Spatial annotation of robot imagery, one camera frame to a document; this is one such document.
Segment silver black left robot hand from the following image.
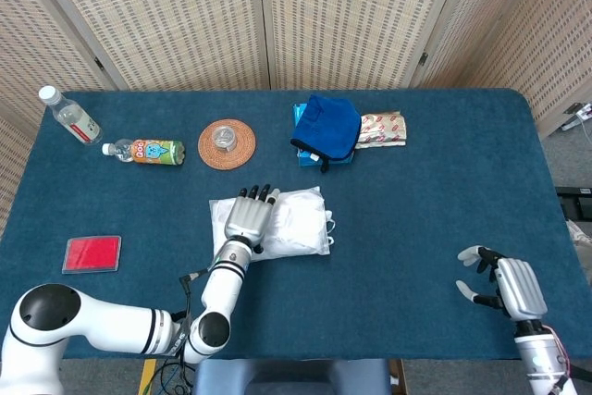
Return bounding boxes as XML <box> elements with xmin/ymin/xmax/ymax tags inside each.
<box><xmin>223</xmin><ymin>183</ymin><xmax>281</xmax><ymax>255</ymax></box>

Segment grey left arm cable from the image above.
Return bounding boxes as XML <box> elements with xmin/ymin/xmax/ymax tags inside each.
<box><xmin>179</xmin><ymin>269</ymin><xmax>218</xmax><ymax>368</ymax></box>

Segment blue cloth black trim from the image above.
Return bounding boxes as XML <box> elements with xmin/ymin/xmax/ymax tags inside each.
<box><xmin>290</xmin><ymin>94</ymin><xmax>363</xmax><ymax>174</ymax></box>

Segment clear bottle red label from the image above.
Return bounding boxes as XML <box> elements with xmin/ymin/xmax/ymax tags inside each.
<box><xmin>38</xmin><ymin>85</ymin><xmax>104</xmax><ymax>146</ymax></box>

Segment pink right arm wires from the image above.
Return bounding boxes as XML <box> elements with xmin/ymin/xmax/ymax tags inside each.
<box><xmin>548</xmin><ymin>327</ymin><xmax>574</xmax><ymax>382</ymax></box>

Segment white patterned item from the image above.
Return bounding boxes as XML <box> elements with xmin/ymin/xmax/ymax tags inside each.
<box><xmin>566</xmin><ymin>218</ymin><xmax>592</xmax><ymax>253</ymax></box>

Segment black equipment stand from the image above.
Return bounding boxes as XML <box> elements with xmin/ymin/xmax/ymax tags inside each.
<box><xmin>554</xmin><ymin>185</ymin><xmax>592</xmax><ymax>220</ymax></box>

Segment white power strip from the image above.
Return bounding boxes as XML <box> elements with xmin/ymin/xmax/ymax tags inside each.
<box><xmin>561</xmin><ymin>102</ymin><xmax>592</xmax><ymax>132</ymax></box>

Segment round woven rattan coaster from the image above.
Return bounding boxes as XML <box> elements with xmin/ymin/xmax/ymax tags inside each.
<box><xmin>197</xmin><ymin>118</ymin><xmax>257</xmax><ymax>171</ymax></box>

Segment light blue tissue box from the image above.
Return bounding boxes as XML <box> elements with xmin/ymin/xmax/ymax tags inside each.
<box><xmin>291</xmin><ymin>103</ymin><xmax>357</xmax><ymax>169</ymax></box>

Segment red card clear case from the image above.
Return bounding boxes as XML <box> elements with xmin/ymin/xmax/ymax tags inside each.
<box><xmin>61</xmin><ymin>235</ymin><xmax>123</xmax><ymax>275</ymax></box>

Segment beige packet red print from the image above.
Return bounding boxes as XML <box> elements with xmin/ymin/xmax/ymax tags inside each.
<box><xmin>353</xmin><ymin>111</ymin><xmax>408</xmax><ymax>150</ymax></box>

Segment woven folding screen panel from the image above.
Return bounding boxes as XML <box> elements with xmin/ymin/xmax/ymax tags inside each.
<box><xmin>0</xmin><ymin>0</ymin><xmax>117</xmax><ymax>239</ymax></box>
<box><xmin>257</xmin><ymin>0</ymin><xmax>468</xmax><ymax>90</ymax></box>
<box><xmin>409</xmin><ymin>0</ymin><xmax>592</xmax><ymax>140</ymax></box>
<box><xmin>20</xmin><ymin>0</ymin><xmax>272</xmax><ymax>91</ymax></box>

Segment blue felt table cover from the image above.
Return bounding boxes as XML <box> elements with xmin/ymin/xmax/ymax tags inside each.
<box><xmin>0</xmin><ymin>88</ymin><xmax>592</xmax><ymax>362</ymax></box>

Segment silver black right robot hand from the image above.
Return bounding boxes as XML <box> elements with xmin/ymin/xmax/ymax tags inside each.
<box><xmin>455</xmin><ymin>245</ymin><xmax>549</xmax><ymax>322</ymax></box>

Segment orange cartoon label juice bottle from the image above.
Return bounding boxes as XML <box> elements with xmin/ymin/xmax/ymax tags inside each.
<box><xmin>101</xmin><ymin>138</ymin><xmax>186</xmax><ymax>167</ymax></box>

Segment translucent white plastic bag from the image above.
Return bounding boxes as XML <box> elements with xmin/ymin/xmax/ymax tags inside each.
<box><xmin>208</xmin><ymin>185</ymin><xmax>337</xmax><ymax>261</ymax></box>

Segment small clear round jar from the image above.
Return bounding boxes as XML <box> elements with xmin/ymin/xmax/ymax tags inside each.
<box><xmin>211</xmin><ymin>126</ymin><xmax>238</xmax><ymax>154</ymax></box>

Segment black floor cable bundle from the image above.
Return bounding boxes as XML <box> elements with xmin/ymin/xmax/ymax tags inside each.
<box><xmin>154</xmin><ymin>358</ymin><xmax>198</xmax><ymax>395</ymax></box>

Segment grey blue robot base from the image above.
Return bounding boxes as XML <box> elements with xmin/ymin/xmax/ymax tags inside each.
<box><xmin>191</xmin><ymin>357</ymin><xmax>394</xmax><ymax>395</ymax></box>

